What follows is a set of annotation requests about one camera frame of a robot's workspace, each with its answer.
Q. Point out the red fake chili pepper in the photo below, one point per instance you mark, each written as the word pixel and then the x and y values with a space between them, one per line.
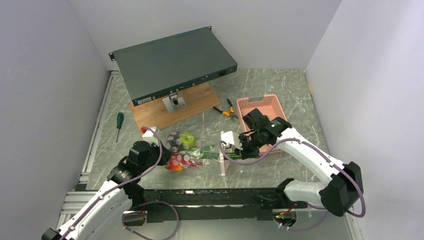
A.
pixel 190 163

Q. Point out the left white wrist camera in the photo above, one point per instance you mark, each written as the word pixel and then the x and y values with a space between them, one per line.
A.
pixel 150 135

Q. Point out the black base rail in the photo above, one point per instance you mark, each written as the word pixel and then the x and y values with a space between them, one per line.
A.
pixel 260 204

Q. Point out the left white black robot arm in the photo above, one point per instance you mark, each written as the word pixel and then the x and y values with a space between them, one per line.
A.
pixel 119 193

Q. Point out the green fake chili pepper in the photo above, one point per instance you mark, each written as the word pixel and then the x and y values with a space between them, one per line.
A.
pixel 206 152

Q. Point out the dark fake grape bunch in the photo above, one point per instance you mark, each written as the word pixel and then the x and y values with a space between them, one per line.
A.
pixel 174 142

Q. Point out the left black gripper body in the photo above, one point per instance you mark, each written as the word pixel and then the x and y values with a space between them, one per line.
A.
pixel 162 160

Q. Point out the green handled screwdriver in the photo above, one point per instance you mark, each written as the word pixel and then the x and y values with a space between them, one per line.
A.
pixel 119 122

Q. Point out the orange black pliers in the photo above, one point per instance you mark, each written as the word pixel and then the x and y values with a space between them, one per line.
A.
pixel 231 113

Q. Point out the brown wooden board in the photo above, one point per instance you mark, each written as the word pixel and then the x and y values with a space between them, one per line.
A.
pixel 198 98

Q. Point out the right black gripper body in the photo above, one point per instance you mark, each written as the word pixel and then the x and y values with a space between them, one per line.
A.
pixel 250 144

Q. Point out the metal bracket with knob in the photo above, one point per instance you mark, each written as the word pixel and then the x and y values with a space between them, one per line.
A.
pixel 174 102

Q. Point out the aluminium frame rail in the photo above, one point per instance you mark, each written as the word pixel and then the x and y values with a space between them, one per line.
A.
pixel 76 198

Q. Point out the clear zip top bag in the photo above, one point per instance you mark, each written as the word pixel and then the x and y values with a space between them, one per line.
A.
pixel 223 163

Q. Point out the green fake apple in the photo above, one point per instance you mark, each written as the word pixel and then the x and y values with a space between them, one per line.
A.
pixel 188 140

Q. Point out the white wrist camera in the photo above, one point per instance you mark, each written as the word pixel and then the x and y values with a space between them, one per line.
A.
pixel 150 135
pixel 230 141

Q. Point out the dark grey rack server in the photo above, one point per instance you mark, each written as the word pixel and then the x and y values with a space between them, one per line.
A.
pixel 165 66

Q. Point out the pink perforated plastic basket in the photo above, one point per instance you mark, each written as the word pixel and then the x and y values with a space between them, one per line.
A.
pixel 265 104

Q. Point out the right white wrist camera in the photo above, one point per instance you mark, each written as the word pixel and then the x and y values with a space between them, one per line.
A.
pixel 230 141

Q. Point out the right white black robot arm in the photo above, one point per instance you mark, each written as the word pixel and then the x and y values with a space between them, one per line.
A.
pixel 340 187

